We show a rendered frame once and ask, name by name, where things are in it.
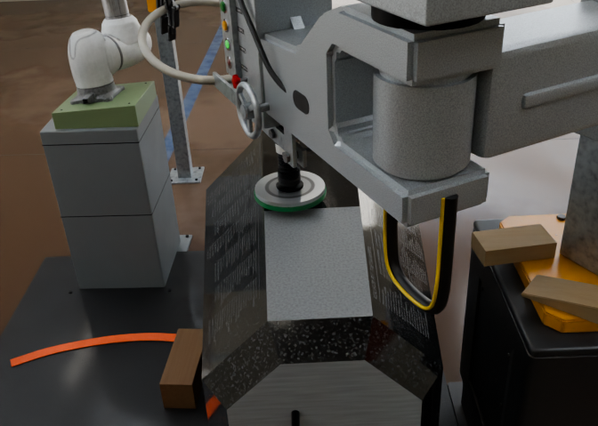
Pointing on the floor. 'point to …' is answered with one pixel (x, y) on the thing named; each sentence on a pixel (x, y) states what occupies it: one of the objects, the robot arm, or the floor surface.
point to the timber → (183, 371)
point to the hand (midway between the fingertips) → (168, 29)
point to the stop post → (187, 174)
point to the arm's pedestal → (116, 202)
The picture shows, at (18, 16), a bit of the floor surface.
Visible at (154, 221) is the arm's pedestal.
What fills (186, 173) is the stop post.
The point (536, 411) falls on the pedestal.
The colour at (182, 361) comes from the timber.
